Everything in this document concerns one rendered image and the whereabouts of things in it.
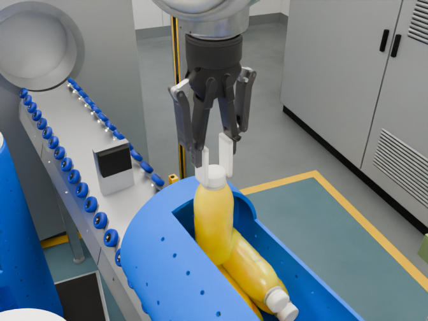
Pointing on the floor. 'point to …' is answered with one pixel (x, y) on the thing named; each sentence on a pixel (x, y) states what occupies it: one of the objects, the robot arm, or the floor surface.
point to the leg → (70, 230)
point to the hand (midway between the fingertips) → (213, 160)
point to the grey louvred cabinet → (364, 92)
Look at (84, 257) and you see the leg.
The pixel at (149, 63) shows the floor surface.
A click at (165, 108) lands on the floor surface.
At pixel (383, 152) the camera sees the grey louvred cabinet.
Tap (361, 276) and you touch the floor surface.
